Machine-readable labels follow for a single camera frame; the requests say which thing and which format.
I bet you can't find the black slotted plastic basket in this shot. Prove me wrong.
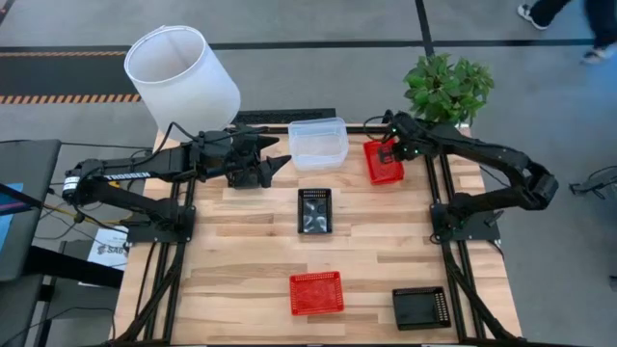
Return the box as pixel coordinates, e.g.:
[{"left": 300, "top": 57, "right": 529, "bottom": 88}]
[
  {"left": 296, "top": 187, "right": 334, "bottom": 236},
  {"left": 391, "top": 285, "right": 452, "bottom": 332}
]

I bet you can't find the red slotted plastic basket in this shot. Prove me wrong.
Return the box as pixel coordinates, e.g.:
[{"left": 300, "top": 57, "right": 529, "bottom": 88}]
[
  {"left": 362, "top": 138, "right": 405, "bottom": 186},
  {"left": 288, "top": 270, "right": 345, "bottom": 317}
]

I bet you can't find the blue sheet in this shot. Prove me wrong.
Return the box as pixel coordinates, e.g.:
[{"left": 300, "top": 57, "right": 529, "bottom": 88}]
[{"left": 0, "top": 181, "right": 24, "bottom": 252}]

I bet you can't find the white shade table lamp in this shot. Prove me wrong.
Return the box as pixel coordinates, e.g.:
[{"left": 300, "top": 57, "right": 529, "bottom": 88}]
[{"left": 123, "top": 24, "right": 242, "bottom": 144}]

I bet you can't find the person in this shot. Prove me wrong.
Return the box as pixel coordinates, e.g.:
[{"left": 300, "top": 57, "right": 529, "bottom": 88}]
[{"left": 516, "top": 0, "right": 617, "bottom": 67}]

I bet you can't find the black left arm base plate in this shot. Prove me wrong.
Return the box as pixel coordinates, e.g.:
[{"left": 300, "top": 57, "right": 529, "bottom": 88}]
[{"left": 125, "top": 205, "right": 197, "bottom": 244}]

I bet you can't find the black aluminium table frame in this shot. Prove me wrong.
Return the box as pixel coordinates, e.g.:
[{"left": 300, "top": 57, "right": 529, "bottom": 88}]
[{"left": 111, "top": 122, "right": 526, "bottom": 346}]

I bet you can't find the black desk crossbar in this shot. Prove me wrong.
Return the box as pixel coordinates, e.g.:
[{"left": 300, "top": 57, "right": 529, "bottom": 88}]
[{"left": 23, "top": 245, "right": 124, "bottom": 290}]

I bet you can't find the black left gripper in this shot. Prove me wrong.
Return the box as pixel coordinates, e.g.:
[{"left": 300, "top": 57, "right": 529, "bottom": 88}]
[{"left": 190, "top": 127, "right": 293, "bottom": 189}]

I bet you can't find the black ribbed floor strip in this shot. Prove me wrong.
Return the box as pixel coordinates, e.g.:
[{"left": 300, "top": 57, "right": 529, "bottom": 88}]
[{"left": 230, "top": 108, "right": 337, "bottom": 125}]

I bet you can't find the white printed paper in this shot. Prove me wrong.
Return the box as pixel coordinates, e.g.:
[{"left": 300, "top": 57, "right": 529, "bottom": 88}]
[{"left": 87, "top": 226, "right": 130, "bottom": 272}]

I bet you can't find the green plant in black pot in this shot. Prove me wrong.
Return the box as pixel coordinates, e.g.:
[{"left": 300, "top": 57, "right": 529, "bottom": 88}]
[{"left": 402, "top": 51, "right": 496, "bottom": 127}]

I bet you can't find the yellow cable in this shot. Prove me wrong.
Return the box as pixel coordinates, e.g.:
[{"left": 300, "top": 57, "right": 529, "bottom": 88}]
[{"left": 42, "top": 201, "right": 126, "bottom": 227}]

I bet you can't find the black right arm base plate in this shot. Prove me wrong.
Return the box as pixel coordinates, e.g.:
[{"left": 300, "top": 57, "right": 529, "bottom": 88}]
[{"left": 430, "top": 201, "right": 501, "bottom": 242}]

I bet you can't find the clear plastic container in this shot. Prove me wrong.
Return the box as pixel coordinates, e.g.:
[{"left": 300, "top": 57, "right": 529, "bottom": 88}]
[{"left": 287, "top": 117, "right": 350, "bottom": 173}]

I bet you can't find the grey side desk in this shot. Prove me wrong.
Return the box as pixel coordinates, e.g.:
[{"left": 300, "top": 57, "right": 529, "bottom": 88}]
[{"left": 0, "top": 139, "right": 63, "bottom": 283}]

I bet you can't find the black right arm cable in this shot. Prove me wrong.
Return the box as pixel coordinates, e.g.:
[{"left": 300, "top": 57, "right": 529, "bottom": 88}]
[{"left": 362, "top": 114, "right": 388, "bottom": 142}]

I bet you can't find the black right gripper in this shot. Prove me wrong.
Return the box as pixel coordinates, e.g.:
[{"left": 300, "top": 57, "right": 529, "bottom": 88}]
[{"left": 378, "top": 137, "right": 420, "bottom": 166}]

